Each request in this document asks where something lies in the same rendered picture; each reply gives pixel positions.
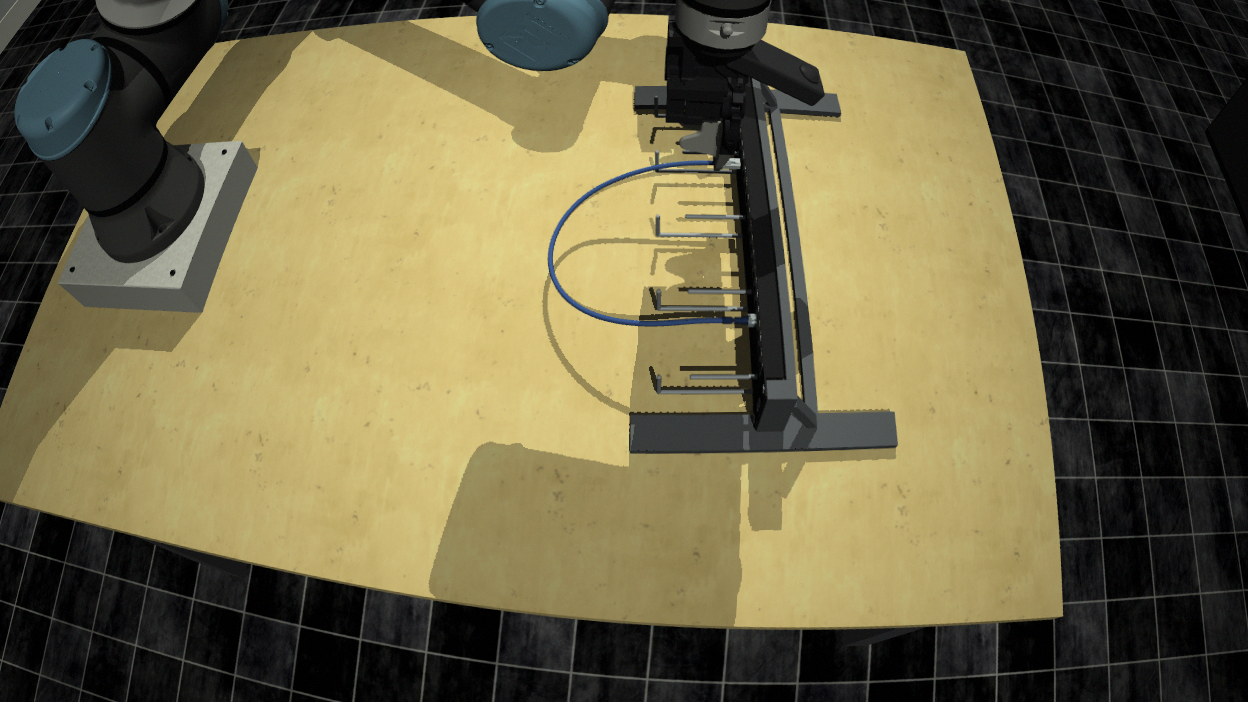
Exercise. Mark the blue network cable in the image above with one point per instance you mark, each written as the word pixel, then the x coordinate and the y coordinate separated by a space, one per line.
pixel 723 320

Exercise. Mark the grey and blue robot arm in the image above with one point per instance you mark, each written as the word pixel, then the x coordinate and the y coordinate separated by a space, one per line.
pixel 91 118

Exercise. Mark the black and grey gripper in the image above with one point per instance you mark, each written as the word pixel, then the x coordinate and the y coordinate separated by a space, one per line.
pixel 711 90

